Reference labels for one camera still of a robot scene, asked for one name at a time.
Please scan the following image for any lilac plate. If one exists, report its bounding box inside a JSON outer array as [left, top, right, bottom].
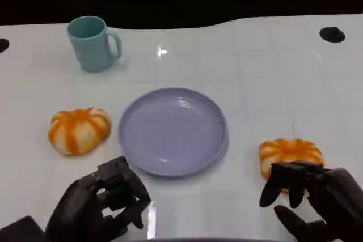
[[117, 87, 229, 179]]

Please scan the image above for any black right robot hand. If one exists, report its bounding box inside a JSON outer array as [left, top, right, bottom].
[[259, 161, 363, 242]]

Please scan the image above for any pale green mug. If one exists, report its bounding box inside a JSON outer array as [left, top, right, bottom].
[[67, 16, 123, 73]]

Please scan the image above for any orange and white toy bread roll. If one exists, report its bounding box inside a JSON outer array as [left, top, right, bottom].
[[47, 107, 112, 157], [259, 138, 324, 196]]

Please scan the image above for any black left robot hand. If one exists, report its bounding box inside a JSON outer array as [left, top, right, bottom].
[[45, 155, 151, 242]]

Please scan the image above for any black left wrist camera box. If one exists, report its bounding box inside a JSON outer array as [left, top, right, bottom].
[[0, 215, 48, 242]]

